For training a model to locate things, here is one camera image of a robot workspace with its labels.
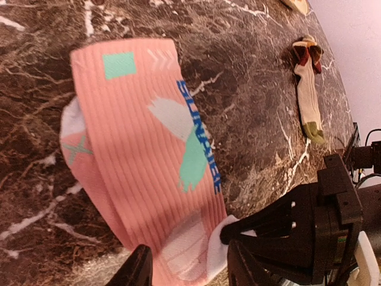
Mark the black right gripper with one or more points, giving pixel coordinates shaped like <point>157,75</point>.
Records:
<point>313,228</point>

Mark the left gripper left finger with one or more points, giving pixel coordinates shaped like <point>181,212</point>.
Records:
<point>137,270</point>

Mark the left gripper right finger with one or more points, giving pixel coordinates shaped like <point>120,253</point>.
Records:
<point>244,270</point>

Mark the pink patterned sock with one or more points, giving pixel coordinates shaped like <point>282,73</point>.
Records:
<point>133,138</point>

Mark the beige sock with olive toe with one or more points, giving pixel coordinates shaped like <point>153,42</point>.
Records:
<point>308,53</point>

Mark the cream saucer plate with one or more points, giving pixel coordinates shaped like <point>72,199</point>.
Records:
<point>300,6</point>

